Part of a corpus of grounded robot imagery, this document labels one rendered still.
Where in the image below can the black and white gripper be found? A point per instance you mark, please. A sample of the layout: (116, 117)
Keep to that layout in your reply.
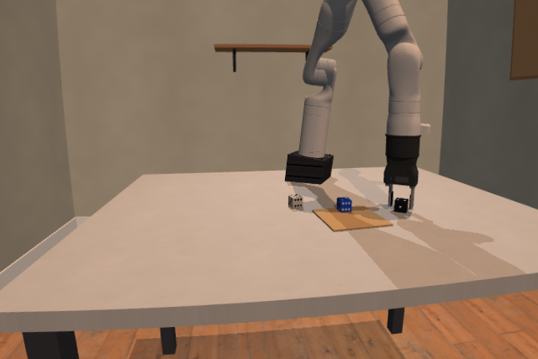
(402, 151)

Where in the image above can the blue die with white pips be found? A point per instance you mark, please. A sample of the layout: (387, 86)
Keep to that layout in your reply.
(344, 204)

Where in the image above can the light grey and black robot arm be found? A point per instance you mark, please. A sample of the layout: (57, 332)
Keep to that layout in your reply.
(404, 63)

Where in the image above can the orange square mat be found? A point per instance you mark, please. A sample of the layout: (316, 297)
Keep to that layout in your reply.
(359, 218)

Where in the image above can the beige die with black pips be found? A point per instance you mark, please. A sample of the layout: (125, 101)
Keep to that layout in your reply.
(295, 201)

